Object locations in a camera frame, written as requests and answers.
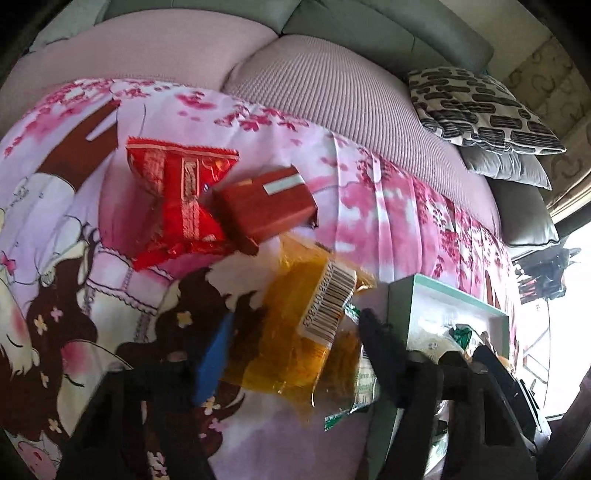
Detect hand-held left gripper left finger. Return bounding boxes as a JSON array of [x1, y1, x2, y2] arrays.
[[55, 311, 236, 480]]

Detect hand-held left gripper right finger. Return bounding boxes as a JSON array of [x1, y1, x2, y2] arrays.
[[358, 308, 539, 480]]

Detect green-edged clear snack packet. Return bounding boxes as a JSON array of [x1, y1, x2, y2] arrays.
[[323, 302, 384, 432]]

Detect teal-rimmed white box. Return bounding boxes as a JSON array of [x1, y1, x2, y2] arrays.
[[365, 273, 511, 480]]

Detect orange clear snack packet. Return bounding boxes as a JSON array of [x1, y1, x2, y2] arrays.
[[222, 233, 377, 425]]

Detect green and white snack packet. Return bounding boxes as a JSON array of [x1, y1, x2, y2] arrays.
[[427, 323, 483, 365]]

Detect printed blanket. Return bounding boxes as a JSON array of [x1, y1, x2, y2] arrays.
[[0, 78, 550, 480]]

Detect red foil snack packet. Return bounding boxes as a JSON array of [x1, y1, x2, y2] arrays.
[[126, 136, 241, 273]]

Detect dark red box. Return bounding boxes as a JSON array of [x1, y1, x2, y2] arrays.
[[211, 166, 320, 254]]

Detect black rack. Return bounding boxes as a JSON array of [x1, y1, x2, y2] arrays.
[[512, 247, 583, 303]]

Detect grey pillow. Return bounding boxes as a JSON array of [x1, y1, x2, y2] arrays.
[[462, 147, 553, 191]]

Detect black and white patterned pillow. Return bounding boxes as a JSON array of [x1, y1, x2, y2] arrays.
[[407, 67, 568, 157]]

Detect pink sofa cover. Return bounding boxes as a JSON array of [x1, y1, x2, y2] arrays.
[[0, 21, 502, 241]]

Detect grey sofa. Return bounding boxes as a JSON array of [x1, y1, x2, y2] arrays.
[[28, 0, 561, 247]]

